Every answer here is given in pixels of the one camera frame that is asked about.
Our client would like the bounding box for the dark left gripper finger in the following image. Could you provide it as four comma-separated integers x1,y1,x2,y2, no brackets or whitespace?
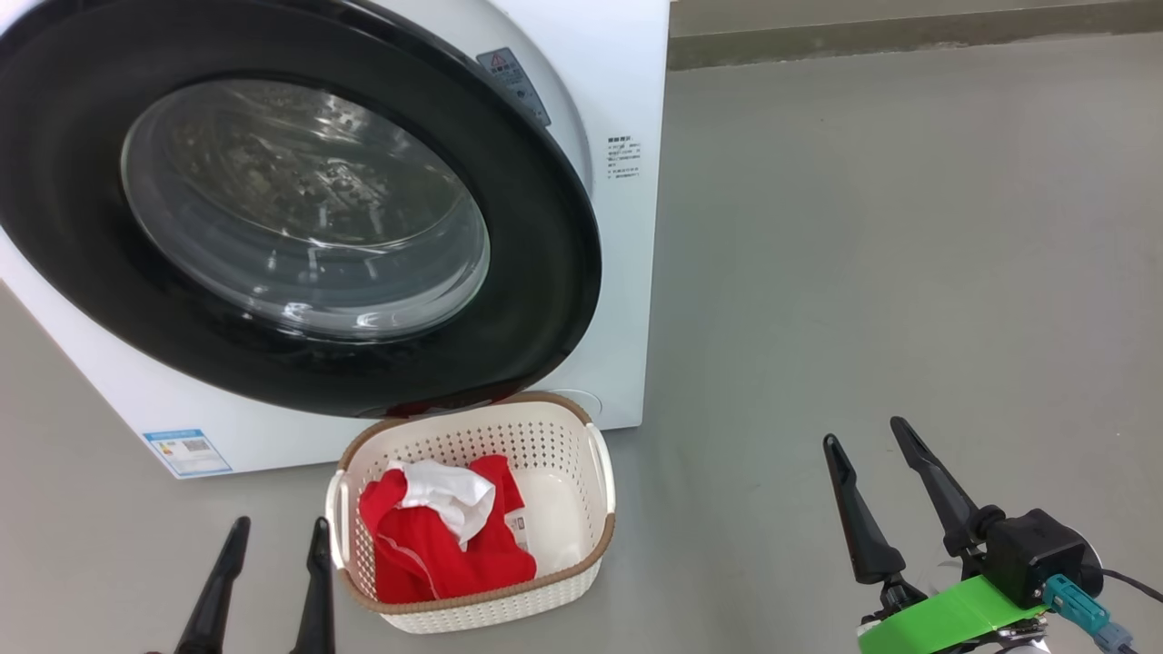
174,516,252,654
290,517,336,654

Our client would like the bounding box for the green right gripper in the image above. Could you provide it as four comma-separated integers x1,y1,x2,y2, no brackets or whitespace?
822,416,1055,654

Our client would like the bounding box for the teal right cable connector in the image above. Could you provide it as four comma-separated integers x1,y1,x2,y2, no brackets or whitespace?
1040,573,1137,654

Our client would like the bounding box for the blue energy label sticker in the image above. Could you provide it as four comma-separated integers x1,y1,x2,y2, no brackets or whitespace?
143,429,234,479

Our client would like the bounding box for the black right camera cable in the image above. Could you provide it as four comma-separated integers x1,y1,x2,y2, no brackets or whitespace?
1095,565,1163,605

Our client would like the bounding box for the grey warning sticker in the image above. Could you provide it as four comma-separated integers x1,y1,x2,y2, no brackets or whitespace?
476,47,553,128

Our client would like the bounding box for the cream perforated laundry basket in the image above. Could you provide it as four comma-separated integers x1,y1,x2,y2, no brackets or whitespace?
325,391,617,634

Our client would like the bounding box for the grey baseboard strip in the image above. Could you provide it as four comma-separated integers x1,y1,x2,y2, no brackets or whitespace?
668,0,1163,72

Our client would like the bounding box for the white front-load washing machine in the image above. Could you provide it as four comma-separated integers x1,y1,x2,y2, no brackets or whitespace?
0,0,671,480

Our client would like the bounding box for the small printed text sticker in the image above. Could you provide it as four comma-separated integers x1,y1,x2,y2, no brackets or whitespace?
606,136,644,181

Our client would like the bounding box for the red and white garment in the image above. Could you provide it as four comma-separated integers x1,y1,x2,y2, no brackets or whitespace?
358,454,538,605

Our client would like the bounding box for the black round glass washer door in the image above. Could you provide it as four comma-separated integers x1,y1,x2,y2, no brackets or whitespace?
0,0,602,420

